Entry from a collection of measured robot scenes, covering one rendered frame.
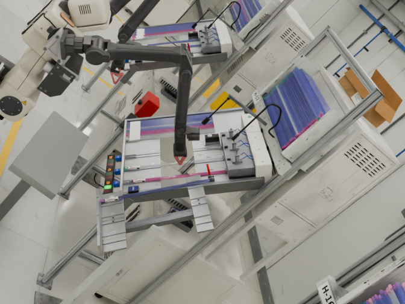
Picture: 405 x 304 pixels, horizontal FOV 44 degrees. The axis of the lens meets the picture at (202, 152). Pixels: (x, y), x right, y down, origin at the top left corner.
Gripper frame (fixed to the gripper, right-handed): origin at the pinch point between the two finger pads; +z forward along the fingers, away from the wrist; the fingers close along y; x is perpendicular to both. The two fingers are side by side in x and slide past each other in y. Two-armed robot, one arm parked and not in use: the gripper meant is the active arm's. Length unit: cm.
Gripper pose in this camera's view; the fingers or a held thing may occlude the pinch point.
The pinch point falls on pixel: (179, 163)
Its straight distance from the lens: 263.5
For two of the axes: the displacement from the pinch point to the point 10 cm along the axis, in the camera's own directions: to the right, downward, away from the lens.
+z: -0.2, 8.2, 5.7
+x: -10.0, 0.3, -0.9
